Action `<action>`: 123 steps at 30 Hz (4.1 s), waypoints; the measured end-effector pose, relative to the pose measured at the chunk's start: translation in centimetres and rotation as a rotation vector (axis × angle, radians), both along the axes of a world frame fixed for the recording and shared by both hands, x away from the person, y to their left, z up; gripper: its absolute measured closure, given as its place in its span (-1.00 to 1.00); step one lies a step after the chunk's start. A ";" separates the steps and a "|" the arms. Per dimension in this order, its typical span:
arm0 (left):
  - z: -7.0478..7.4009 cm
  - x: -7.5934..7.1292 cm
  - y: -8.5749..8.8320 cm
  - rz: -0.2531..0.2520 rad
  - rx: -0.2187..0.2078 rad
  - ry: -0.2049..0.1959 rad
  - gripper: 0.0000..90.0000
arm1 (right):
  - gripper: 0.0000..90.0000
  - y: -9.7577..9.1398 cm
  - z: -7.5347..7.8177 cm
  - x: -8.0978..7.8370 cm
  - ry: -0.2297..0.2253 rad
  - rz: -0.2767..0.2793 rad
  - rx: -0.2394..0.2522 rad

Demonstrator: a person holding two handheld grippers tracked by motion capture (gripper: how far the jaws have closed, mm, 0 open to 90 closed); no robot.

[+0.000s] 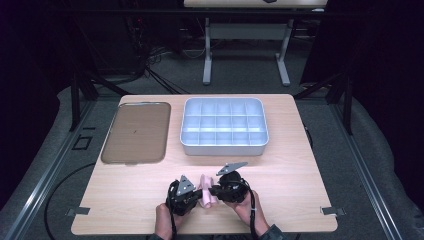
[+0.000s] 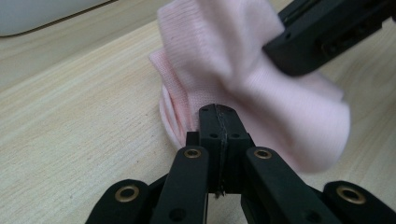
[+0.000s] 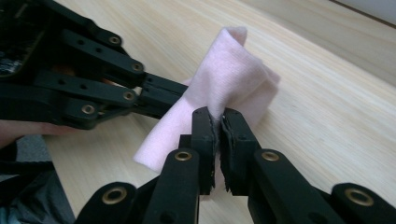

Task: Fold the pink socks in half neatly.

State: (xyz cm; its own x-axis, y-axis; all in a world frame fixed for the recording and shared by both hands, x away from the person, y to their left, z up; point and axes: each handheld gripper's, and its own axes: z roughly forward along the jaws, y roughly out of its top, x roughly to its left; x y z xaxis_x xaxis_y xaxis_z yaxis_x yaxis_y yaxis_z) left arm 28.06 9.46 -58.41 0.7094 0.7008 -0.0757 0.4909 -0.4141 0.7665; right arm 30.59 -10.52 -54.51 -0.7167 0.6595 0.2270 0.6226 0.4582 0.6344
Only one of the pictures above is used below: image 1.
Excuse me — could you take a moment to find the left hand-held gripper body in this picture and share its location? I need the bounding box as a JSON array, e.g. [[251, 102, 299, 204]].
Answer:
[[165, 174, 203, 217]]

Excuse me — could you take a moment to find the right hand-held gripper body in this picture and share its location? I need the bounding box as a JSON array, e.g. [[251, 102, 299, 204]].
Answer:
[[213, 161, 252, 204]]

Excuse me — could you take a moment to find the pink sock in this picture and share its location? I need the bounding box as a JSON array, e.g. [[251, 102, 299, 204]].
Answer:
[[197, 173, 220, 210]]

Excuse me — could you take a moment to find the person's right hand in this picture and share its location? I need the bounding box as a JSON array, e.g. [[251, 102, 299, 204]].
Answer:
[[225, 189, 270, 237]]

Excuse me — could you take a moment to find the person's left hand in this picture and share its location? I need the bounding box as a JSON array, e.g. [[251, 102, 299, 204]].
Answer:
[[154, 202, 184, 240]]

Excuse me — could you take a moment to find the white divided storage box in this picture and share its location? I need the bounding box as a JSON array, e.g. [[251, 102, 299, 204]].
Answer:
[[179, 96, 270, 157]]

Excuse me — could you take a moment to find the brown tray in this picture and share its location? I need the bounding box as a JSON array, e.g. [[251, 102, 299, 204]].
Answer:
[[100, 101, 172, 165]]

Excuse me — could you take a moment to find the grey tape strip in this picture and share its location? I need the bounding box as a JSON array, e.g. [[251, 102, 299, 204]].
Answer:
[[65, 206, 91, 218], [319, 206, 347, 217]]

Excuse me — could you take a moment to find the black metal stand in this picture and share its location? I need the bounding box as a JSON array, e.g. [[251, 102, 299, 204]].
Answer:
[[293, 71, 354, 136], [68, 71, 133, 133]]

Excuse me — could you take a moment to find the background desk with grey legs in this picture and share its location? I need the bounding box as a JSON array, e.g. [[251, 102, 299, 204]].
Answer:
[[183, 0, 330, 87]]

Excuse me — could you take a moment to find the left hand-held gripper cable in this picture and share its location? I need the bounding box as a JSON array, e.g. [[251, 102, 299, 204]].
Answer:
[[166, 181, 179, 240]]

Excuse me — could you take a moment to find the hand-held gripper cable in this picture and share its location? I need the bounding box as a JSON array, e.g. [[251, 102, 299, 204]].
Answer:
[[242, 178, 260, 240], [166, 181, 179, 240]]

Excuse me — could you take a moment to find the right hand-held gripper cable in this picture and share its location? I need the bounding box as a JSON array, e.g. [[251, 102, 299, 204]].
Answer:
[[242, 178, 260, 240]]

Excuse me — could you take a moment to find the black floor cable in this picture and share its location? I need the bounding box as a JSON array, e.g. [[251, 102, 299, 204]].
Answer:
[[43, 161, 98, 240]]

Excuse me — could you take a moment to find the metal floor rail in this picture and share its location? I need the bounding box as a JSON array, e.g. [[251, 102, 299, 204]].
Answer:
[[3, 99, 98, 240], [328, 99, 404, 240]]

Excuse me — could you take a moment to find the bundle of background cables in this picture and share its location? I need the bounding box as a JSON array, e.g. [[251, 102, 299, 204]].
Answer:
[[124, 16, 191, 95]]

